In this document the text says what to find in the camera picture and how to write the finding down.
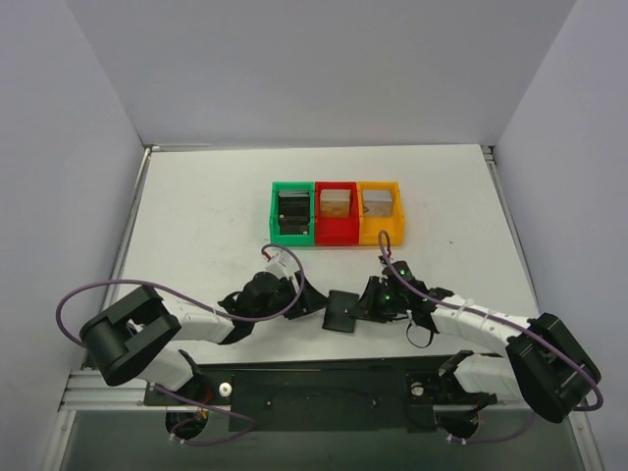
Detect black leather card holder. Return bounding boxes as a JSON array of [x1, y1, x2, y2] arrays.
[[322, 289, 359, 334]]

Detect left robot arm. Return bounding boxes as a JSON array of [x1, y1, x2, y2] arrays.
[[79, 271, 328, 404]]

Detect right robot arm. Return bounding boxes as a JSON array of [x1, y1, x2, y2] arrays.
[[348, 261, 603, 423]]

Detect black card holders stack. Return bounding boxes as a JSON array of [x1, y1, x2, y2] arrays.
[[278, 189, 310, 236]]

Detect grey cards stack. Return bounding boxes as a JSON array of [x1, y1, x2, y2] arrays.
[[361, 189, 393, 218]]

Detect beige cards stack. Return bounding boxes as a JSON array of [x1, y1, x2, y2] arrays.
[[319, 188, 351, 218]]

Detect green plastic bin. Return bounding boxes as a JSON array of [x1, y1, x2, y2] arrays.
[[269, 182, 315, 247]]

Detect red plastic bin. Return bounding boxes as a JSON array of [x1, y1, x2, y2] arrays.
[[315, 182, 360, 246]]

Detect yellow plastic bin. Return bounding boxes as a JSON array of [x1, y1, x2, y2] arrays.
[[357, 182, 405, 246]]

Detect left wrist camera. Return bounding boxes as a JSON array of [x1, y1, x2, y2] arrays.
[[265, 251, 292, 279]]

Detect black strap loop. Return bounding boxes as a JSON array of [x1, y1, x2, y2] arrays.
[[405, 313, 438, 349]]

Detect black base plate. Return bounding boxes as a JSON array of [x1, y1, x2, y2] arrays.
[[144, 355, 497, 439]]

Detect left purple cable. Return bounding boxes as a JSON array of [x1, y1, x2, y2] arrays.
[[56, 243, 308, 445]]

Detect purple cable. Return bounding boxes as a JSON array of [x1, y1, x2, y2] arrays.
[[377, 230, 604, 445], [56, 243, 308, 445]]

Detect aluminium frame rail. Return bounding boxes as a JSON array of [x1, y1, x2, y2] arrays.
[[59, 370, 146, 411]]

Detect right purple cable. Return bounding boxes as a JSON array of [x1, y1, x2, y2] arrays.
[[377, 230, 604, 445]]

